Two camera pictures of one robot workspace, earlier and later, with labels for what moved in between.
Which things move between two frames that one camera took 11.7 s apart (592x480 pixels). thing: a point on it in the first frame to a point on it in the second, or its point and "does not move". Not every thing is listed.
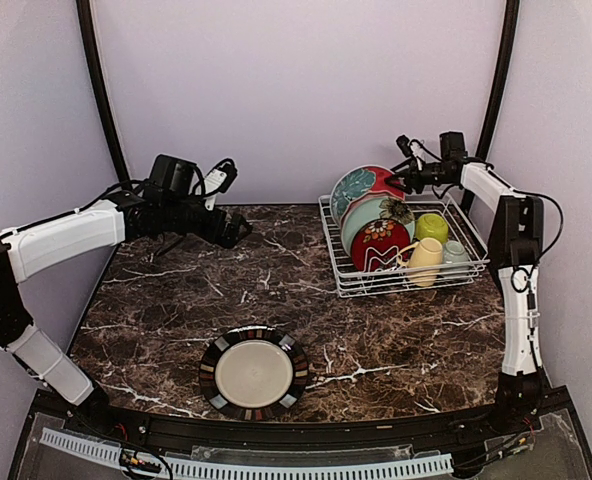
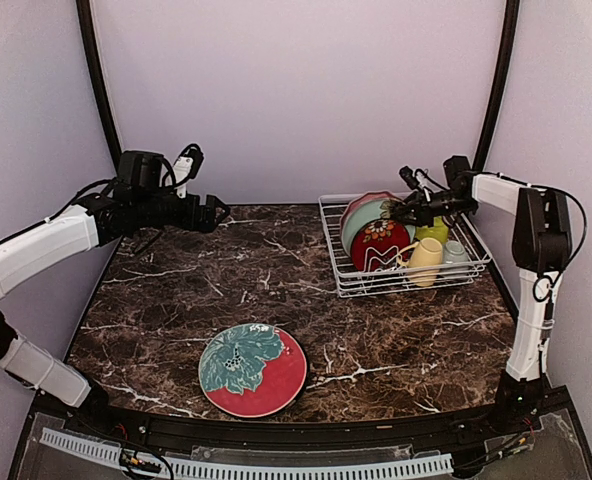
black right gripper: (413, 174) to (420, 210)
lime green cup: (431, 225) does not move
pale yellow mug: (421, 261) does not move
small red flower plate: (375, 244) does not move
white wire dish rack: (385, 245) does not move
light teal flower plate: (372, 208) does not move
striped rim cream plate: (254, 372) does not move
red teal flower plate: (358, 180) to (252, 370)
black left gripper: (216, 236) to (207, 224)
